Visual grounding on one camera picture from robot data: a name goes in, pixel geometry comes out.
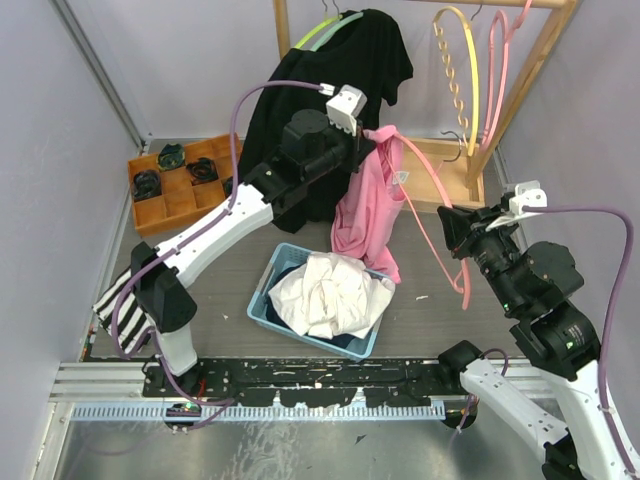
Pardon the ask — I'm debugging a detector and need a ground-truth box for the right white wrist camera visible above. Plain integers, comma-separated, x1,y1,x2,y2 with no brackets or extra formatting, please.
486,180,548,232

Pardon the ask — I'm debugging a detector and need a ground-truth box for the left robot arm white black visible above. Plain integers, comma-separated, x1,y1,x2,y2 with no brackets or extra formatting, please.
131,106,373,396

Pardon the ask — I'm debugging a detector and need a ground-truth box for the aluminium rail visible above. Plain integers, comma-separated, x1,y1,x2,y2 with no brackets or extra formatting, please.
50,359,556,423

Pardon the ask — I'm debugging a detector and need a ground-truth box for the lime green hanger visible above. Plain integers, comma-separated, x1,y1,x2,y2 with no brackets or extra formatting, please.
293,1,342,49

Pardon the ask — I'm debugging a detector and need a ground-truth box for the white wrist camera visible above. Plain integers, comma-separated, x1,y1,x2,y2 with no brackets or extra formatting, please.
320,83,367,136
486,180,548,232

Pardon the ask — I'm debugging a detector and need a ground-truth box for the black t shirt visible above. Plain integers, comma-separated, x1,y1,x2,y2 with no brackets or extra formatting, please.
238,9,414,233

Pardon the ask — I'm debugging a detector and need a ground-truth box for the pink t shirt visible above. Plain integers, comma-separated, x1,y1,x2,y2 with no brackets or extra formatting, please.
330,125,405,284

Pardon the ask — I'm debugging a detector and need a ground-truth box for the black mounting base plate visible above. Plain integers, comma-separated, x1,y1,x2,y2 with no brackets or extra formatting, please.
176,353,480,408

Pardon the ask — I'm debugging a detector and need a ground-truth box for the green black rolled sock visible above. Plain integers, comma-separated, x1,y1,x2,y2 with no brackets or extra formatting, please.
156,143,186,172

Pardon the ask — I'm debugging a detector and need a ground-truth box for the white t shirt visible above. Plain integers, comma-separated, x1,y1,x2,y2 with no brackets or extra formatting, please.
268,252,396,339

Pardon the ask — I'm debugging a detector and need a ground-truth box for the wooden clothes rack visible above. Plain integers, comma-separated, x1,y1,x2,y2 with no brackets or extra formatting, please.
273,1,579,213

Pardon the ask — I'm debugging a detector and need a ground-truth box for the salmon pink metal hanger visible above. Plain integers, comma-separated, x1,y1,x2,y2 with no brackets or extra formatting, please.
394,132,472,311

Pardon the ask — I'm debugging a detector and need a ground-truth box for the navy blue t shirt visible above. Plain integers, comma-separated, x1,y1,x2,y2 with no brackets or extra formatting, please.
255,292,368,352

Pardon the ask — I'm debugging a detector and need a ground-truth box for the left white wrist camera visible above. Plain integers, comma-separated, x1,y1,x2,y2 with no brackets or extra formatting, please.
320,83,367,136

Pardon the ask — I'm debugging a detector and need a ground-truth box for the black white striped cloth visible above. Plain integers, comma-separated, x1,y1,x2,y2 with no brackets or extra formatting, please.
92,268,151,355

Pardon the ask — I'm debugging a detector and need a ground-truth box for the light blue plastic basket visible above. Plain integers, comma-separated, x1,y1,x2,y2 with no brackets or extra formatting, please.
246,243,383,362

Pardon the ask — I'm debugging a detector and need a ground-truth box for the yellow hanger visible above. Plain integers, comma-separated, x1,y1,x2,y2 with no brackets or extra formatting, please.
432,5,480,157

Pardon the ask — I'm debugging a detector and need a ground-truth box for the orange wooden divider tray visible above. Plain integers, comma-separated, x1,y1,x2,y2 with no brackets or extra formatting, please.
127,135,242,236

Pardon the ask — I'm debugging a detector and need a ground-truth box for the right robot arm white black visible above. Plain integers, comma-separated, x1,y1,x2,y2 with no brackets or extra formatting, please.
437,205,639,479

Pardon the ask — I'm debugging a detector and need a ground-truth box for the pink plastic hanger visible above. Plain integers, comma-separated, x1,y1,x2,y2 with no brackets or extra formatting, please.
480,0,532,152

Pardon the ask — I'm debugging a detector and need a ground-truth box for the mint green hanger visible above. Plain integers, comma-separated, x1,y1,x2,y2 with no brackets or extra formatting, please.
310,11,364,52

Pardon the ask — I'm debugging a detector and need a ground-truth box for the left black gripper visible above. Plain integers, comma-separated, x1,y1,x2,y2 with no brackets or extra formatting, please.
304,116,377,184

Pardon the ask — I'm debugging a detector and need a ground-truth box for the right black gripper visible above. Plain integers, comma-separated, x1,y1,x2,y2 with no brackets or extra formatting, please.
437,199,522,311

